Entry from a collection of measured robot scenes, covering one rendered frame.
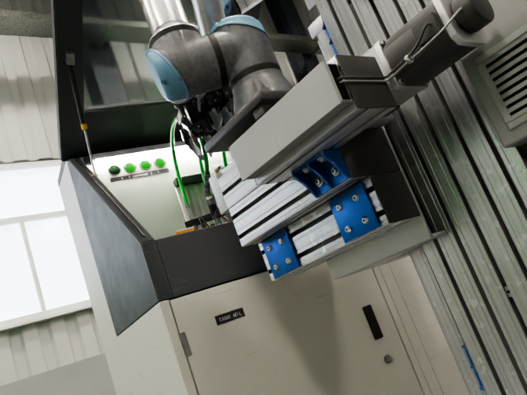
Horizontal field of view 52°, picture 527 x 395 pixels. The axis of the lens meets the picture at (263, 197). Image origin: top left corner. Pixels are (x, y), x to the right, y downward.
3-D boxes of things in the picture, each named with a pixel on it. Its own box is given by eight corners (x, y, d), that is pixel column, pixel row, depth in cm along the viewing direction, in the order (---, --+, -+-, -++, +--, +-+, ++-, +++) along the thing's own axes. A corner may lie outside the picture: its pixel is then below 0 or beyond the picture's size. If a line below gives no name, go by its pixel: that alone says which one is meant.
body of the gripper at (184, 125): (194, 145, 160) (178, 109, 153) (183, 137, 166) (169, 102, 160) (216, 133, 162) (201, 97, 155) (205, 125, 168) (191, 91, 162)
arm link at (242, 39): (284, 56, 112) (262, 1, 115) (223, 73, 110) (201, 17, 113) (278, 83, 123) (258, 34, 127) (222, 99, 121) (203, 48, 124)
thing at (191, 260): (173, 297, 138) (155, 239, 141) (169, 301, 141) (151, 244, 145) (357, 241, 169) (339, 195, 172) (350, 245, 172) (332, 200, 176)
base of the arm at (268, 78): (318, 99, 113) (301, 58, 116) (263, 99, 104) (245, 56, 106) (278, 133, 125) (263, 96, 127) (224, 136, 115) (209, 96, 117)
